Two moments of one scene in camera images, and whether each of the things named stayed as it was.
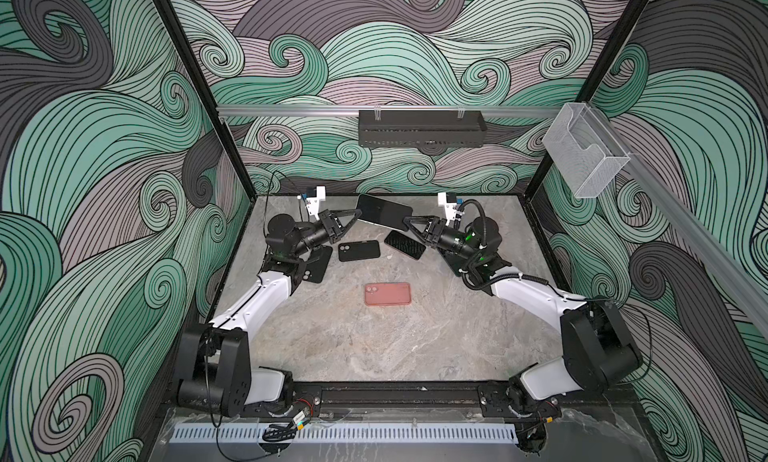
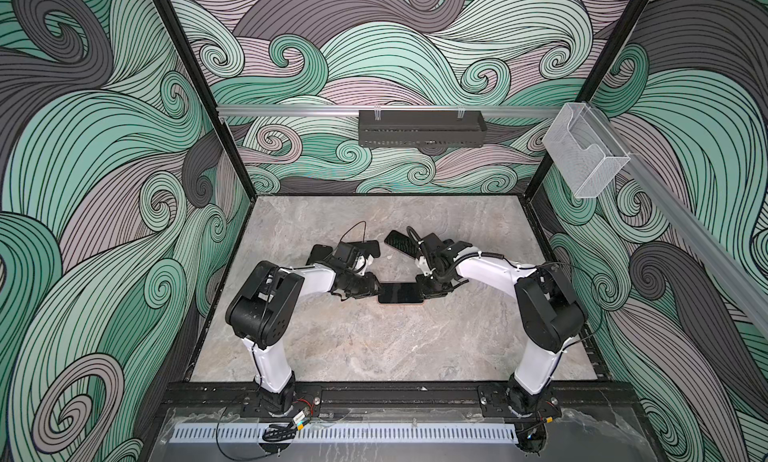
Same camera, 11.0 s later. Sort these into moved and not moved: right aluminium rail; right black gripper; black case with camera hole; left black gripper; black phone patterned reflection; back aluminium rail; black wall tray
Moved: left black gripper; right black gripper
Not moved: right aluminium rail; black wall tray; black case with camera hole; black phone patterned reflection; back aluminium rail
